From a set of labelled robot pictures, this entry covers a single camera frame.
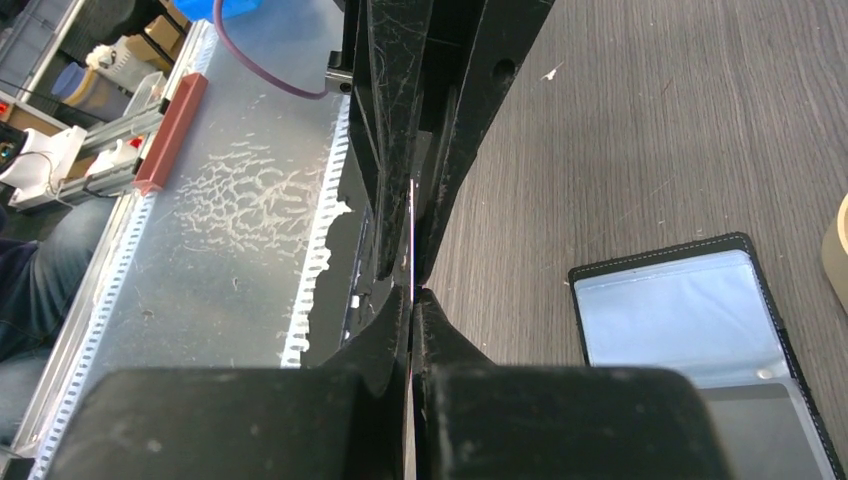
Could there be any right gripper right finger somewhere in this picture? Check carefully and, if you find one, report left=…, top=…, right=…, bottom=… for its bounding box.
left=411, top=289, right=729, bottom=479

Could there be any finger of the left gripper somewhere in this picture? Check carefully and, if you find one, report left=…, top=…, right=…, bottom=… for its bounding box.
left=347, top=1, right=433, bottom=280
left=414, top=1, right=553, bottom=285

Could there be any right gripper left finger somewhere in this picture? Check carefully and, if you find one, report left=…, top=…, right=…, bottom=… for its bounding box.
left=47, top=286, right=411, bottom=479

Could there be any silver VIP card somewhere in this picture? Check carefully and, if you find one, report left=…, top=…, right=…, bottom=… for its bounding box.
left=406, top=177, right=416, bottom=309

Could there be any black card holder wallet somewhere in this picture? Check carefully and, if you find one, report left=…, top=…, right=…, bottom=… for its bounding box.
left=568, top=232, right=846, bottom=479

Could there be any beige oval tray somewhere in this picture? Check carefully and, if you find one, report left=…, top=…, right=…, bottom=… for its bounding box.
left=821, top=195, right=848, bottom=310

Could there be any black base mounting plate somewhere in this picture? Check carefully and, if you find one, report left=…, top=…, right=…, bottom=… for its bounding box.
left=301, top=134, right=390, bottom=368

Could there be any red brown bar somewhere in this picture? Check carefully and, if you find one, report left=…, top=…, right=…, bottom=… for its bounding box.
left=132, top=73, right=208, bottom=197

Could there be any person leg in jeans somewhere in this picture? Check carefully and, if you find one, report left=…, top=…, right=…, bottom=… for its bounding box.
left=1, top=198, right=115, bottom=446

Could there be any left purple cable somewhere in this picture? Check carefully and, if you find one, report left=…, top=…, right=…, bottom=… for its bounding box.
left=211, top=0, right=333, bottom=102

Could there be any white device on rail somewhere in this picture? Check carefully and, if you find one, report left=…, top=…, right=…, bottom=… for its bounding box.
left=1, top=126, right=87, bottom=211

